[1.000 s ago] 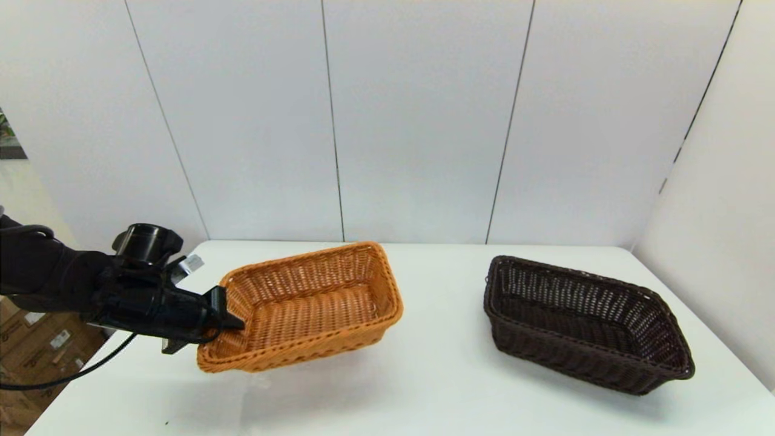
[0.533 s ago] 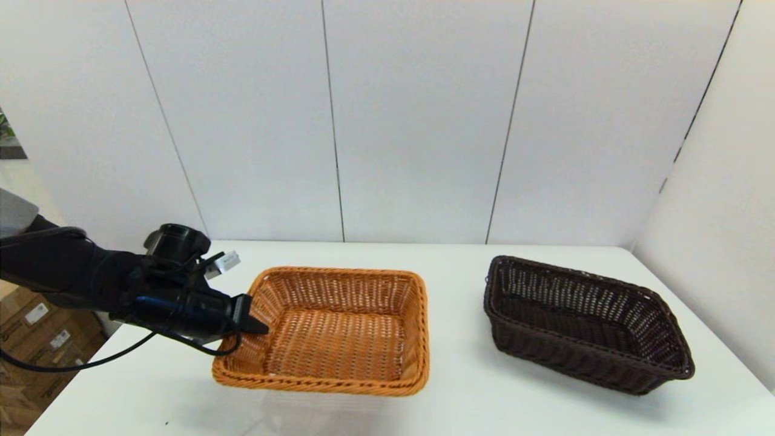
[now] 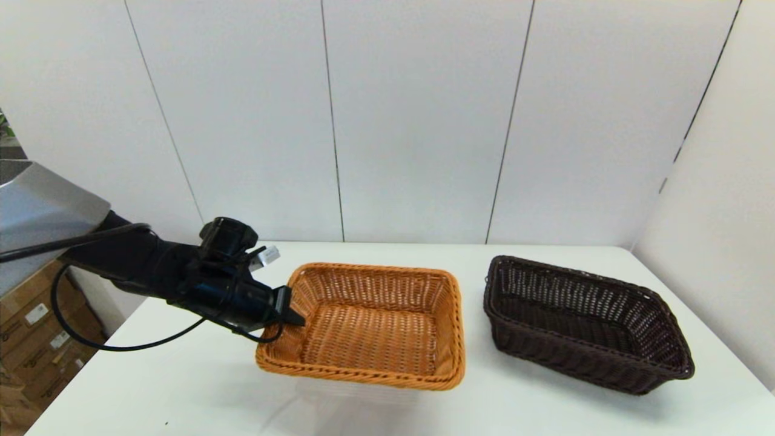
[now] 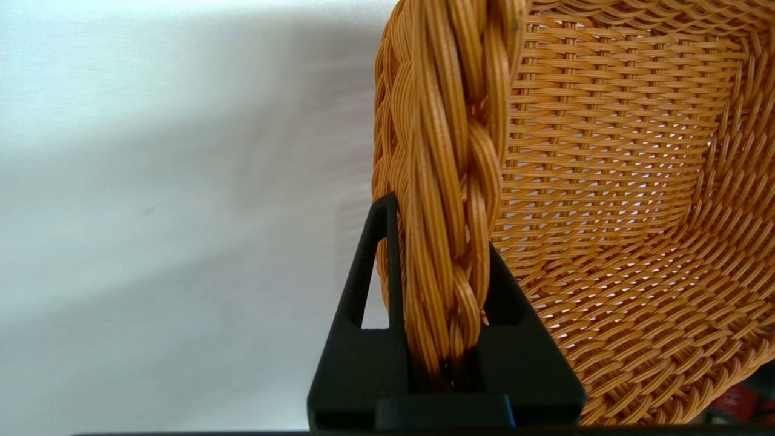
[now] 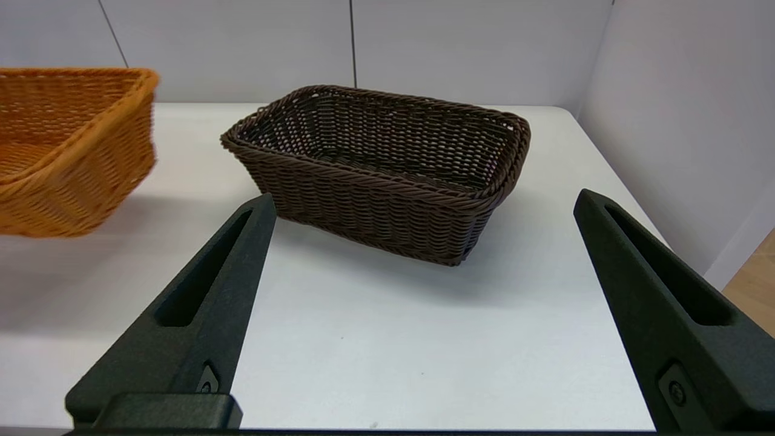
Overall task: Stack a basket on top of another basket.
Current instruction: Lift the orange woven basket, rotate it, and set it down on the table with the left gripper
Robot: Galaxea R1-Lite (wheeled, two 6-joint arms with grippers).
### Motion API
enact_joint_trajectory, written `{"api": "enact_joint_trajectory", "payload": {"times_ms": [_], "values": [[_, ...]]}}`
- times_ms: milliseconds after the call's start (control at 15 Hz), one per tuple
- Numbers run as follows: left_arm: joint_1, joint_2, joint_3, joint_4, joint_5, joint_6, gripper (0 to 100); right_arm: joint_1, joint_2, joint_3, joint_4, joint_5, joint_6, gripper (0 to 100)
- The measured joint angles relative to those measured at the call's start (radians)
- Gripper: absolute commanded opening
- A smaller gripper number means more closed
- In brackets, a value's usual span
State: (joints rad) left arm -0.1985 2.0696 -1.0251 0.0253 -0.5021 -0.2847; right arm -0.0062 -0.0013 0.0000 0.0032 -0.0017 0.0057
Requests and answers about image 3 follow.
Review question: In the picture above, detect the dark framed plant picture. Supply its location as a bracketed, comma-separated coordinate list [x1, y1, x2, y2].
[0, 109, 25, 159]

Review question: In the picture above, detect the orange wicker basket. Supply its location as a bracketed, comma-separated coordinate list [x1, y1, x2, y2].
[255, 262, 466, 391]

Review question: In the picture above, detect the grey robot torso panel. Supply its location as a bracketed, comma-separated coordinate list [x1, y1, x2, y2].
[0, 159, 111, 297]

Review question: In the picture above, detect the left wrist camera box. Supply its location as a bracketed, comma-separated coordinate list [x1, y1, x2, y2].
[250, 245, 281, 272]

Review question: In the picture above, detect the dark brown wicker basket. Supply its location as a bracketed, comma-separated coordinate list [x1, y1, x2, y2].
[483, 255, 695, 395]

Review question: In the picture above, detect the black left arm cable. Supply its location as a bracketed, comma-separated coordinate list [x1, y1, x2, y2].
[0, 223, 285, 353]

